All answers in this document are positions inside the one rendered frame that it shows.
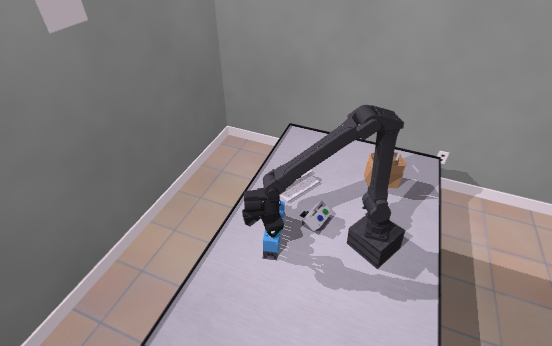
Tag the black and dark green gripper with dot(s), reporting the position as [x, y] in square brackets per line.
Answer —
[278, 224]

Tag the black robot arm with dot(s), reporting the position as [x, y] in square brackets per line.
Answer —
[375, 199]

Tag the blue tube rack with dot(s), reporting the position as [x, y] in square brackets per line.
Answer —
[272, 244]

